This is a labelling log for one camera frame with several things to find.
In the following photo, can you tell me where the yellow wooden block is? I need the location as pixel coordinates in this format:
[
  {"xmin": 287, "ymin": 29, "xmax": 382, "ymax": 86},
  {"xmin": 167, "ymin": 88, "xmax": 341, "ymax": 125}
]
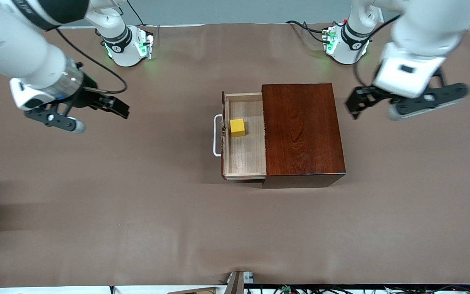
[{"xmin": 230, "ymin": 118, "xmax": 246, "ymax": 138}]

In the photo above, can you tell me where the wooden drawer with white handle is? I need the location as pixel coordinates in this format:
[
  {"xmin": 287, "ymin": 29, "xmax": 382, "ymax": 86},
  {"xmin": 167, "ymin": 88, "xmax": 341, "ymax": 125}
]
[{"xmin": 213, "ymin": 91, "xmax": 267, "ymax": 181}]

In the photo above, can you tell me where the dark wooden drawer cabinet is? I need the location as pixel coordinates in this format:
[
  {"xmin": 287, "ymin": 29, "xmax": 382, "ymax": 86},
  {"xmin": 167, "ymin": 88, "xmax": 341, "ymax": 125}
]
[{"xmin": 262, "ymin": 83, "xmax": 346, "ymax": 189}]

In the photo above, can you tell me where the brown table mat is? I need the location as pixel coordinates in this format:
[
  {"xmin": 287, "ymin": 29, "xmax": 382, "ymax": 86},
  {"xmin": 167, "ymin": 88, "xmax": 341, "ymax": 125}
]
[{"xmin": 0, "ymin": 18, "xmax": 470, "ymax": 288}]

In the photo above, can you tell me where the flat brown wooden piece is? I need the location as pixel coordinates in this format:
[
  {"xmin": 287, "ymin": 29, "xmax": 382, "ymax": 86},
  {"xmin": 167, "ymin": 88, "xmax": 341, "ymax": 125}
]
[{"xmin": 168, "ymin": 287, "xmax": 217, "ymax": 294}]

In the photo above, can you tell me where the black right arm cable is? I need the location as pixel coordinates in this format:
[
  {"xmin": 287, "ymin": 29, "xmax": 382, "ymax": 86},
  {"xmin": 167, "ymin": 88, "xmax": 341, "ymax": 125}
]
[{"xmin": 55, "ymin": 28, "xmax": 128, "ymax": 94}]

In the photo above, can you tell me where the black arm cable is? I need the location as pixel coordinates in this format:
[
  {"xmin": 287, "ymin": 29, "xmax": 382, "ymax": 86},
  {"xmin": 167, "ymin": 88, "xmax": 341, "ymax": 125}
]
[
  {"xmin": 55, "ymin": 28, "xmax": 128, "ymax": 94},
  {"xmin": 353, "ymin": 14, "xmax": 403, "ymax": 88}
]

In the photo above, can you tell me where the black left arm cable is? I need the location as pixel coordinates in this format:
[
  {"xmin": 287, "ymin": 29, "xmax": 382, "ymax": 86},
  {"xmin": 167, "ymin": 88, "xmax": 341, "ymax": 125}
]
[{"xmin": 353, "ymin": 14, "xmax": 403, "ymax": 88}]

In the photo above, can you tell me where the black base cable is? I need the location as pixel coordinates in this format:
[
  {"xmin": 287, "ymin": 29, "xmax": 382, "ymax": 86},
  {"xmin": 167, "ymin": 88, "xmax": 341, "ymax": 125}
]
[
  {"xmin": 127, "ymin": 0, "xmax": 146, "ymax": 27},
  {"xmin": 286, "ymin": 20, "xmax": 333, "ymax": 43}
]

